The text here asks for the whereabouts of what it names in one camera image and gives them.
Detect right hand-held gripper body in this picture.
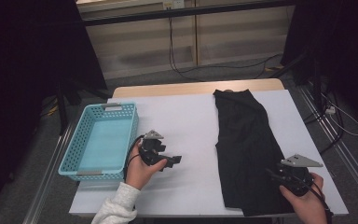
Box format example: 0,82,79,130
274,153,324,198

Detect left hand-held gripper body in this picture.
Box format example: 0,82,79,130
137,129,172,168

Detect black pants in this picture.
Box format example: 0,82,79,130
213,89,295,217

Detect light blue plastic basket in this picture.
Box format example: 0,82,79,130
58,102,140,181

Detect person's left hand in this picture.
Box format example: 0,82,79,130
125,141,169,191

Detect person's right hand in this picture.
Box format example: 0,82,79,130
278,172,329,224

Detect white table cover sheet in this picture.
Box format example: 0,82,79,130
69,89,350,217

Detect black metal stand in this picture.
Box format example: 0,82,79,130
273,50,324,106
55,80,113,136

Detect black horizontal bar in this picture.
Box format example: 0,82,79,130
82,0,296,27

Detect narrow black curtain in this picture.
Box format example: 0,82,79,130
281,0,358,132

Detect wide black curtain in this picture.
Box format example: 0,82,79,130
0,0,108,216

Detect left hand-held gripper cable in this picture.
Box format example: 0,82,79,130
123,134,145,182

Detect hand-held gripper cable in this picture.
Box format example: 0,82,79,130
302,181,335,224
123,134,145,182

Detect right hand-held gripper cable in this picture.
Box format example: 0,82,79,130
302,181,335,224

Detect black floor cable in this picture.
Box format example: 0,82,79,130
302,88,346,156

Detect aluminium floor rail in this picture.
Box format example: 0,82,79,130
297,85,358,213
22,124,74,224

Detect white floor cable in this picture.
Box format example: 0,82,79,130
321,92,358,137

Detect black wall cable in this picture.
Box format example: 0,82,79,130
167,17,283,82

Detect white wall socket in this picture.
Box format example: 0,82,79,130
162,0,186,9

